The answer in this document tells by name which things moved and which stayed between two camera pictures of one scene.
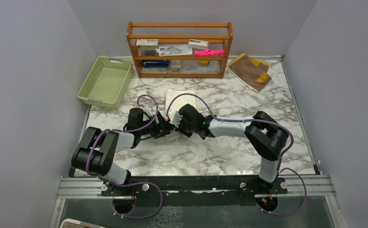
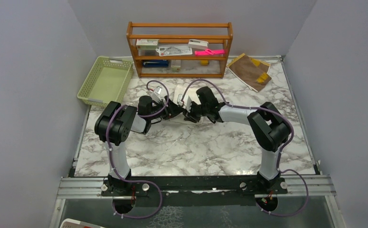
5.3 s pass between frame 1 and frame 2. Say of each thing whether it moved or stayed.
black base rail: stayed
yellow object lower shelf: stayed
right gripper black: moved
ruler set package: stayed
